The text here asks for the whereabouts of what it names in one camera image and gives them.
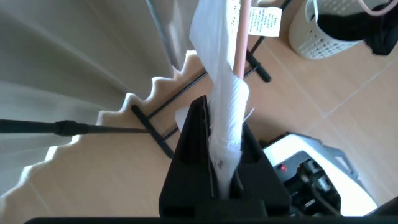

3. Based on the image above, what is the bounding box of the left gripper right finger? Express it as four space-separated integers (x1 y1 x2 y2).
229 123 292 218

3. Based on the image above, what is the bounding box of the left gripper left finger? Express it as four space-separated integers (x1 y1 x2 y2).
159 95 219 218

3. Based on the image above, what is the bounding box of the white printed T-shirt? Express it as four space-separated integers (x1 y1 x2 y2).
174 0 283 200

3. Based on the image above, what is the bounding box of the pink clothes hanger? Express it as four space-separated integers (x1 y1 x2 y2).
356 0 398 17
232 0 252 80

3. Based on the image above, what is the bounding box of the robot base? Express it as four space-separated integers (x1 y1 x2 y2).
261 132 398 218

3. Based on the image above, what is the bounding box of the black clothes rack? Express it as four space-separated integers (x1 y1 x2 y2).
0 0 293 159

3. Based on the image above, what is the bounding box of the white laundry basket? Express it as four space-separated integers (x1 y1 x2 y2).
287 0 389 60

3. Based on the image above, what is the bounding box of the beige curtain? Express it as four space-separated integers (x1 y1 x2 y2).
0 0 200 200

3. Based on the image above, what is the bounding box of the black garment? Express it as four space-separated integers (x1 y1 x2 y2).
316 2 398 57

